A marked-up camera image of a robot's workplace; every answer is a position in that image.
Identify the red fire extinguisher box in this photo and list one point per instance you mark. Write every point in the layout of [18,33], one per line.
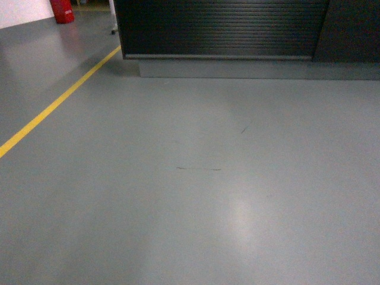
[62,10]

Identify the white wheeled stand leg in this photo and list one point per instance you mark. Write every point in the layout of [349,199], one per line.
[114,29]

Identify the black ribbed checkout counter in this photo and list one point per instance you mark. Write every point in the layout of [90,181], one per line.
[298,40]

